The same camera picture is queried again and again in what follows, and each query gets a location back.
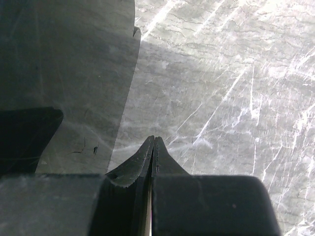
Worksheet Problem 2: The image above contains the black drawer cabinet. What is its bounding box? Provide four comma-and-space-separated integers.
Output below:
0, 0, 141, 175

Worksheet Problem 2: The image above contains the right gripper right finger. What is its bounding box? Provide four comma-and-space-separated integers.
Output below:
152, 137, 281, 236

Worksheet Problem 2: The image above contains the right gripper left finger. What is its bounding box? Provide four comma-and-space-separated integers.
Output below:
0, 136, 155, 236

